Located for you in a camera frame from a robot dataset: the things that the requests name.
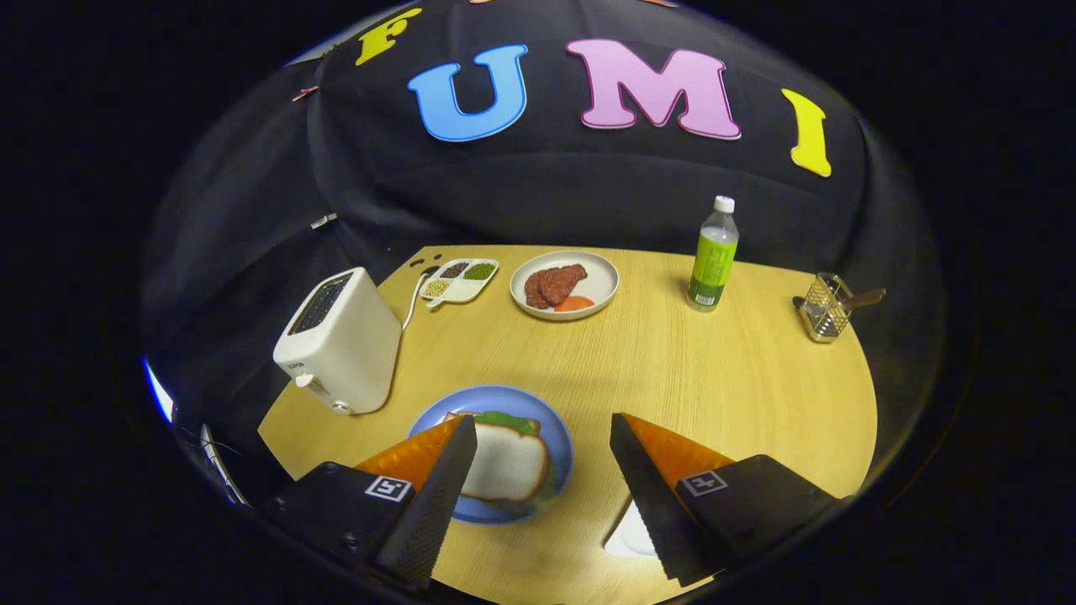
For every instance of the green lettuce leaf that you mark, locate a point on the green lettuce leaf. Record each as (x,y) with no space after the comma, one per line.
(513,420)

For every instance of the white backdrop clip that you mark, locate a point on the white backdrop clip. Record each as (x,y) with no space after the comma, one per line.
(324,220)

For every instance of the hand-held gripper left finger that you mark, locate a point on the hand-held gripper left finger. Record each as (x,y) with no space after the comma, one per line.
(437,512)

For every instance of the small white rectangular plate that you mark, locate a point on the small white rectangular plate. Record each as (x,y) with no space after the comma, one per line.
(630,538)

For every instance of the computer monitor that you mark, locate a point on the computer monitor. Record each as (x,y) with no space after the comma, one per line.
(160,395)

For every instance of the red tomato slice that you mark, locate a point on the red tomato slice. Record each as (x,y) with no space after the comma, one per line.
(574,304)

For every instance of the white toaster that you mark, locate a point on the white toaster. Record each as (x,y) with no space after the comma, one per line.
(353,353)

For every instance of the white divided condiment dish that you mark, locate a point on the white divided condiment dish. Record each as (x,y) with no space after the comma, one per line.
(461,290)

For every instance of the round white plate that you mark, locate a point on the round white plate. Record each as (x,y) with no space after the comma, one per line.
(601,277)

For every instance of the clear bottle with green label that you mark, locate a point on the clear bottle with green label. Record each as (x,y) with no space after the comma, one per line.
(713,260)

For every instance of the brown meat patty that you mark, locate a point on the brown meat patty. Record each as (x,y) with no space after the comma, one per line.
(561,281)
(535,292)

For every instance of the round blue plate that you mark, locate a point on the round blue plate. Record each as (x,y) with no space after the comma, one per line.
(538,412)

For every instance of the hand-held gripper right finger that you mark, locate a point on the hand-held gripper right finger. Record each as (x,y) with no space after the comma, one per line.
(651,504)

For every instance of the reddish backdrop clip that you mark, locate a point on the reddish backdrop clip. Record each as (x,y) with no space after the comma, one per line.
(305,92)

